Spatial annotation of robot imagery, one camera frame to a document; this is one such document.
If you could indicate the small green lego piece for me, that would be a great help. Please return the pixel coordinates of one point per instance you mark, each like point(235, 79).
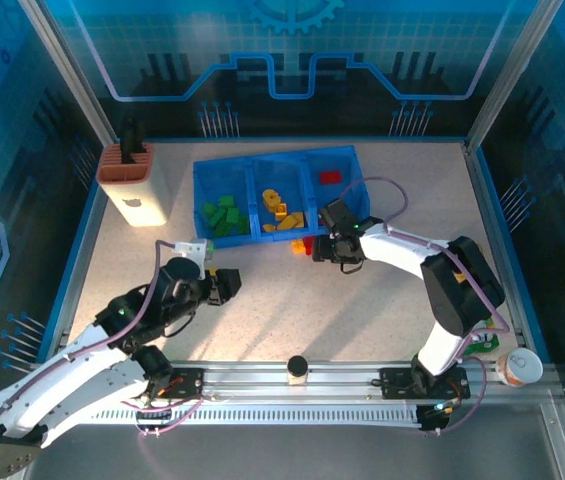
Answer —
point(210, 209)

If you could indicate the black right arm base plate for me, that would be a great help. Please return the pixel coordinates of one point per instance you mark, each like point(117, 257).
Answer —
point(392, 382)

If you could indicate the aluminium frame post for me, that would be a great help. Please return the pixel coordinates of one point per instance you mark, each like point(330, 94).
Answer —
point(73, 75)
point(509, 75)

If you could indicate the white knife block brown top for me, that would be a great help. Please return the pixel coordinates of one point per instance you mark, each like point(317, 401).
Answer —
point(137, 200)

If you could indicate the yellow curved lego piece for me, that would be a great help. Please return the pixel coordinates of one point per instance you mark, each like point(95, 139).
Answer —
point(269, 228)

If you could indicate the green lego brick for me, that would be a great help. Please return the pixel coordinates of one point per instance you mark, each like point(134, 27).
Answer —
point(218, 216)
point(243, 225)
point(227, 201)
point(223, 230)
point(232, 215)

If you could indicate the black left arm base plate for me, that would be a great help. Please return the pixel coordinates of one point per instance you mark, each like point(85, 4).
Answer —
point(189, 382)

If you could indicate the small orange-yellow lego piece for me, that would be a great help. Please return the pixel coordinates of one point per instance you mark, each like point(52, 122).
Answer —
point(297, 247)

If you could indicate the aluminium table side rail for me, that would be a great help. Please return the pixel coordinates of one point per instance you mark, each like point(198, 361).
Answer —
point(491, 225)
point(68, 280)

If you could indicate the green snack bag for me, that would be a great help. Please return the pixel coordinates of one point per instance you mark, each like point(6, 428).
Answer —
point(486, 342)

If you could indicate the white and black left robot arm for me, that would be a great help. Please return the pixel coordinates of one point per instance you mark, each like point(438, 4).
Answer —
point(62, 380)

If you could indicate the blue three-compartment plastic bin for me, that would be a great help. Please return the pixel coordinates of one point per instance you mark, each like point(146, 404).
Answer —
point(222, 175)

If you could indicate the white and orange can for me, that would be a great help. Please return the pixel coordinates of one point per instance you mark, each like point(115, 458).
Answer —
point(519, 367)

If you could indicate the yellow lego with round hole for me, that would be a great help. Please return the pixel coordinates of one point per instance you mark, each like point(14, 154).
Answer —
point(271, 198)

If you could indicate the white cylinder with black cap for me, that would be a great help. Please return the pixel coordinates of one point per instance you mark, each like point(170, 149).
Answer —
point(297, 367)

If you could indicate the aluminium mounting rail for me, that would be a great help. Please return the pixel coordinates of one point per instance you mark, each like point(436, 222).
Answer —
point(342, 375)

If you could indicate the black control board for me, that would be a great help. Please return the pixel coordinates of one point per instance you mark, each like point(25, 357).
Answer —
point(154, 415)
point(432, 417)

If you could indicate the yellow lego cube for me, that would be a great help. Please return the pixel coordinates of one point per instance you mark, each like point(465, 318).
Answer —
point(281, 210)

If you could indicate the yellow lego slope piece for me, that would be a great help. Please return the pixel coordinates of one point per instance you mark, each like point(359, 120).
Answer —
point(292, 221)

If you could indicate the red lego brick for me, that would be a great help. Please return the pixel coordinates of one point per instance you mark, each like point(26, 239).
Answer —
point(308, 246)
point(331, 178)

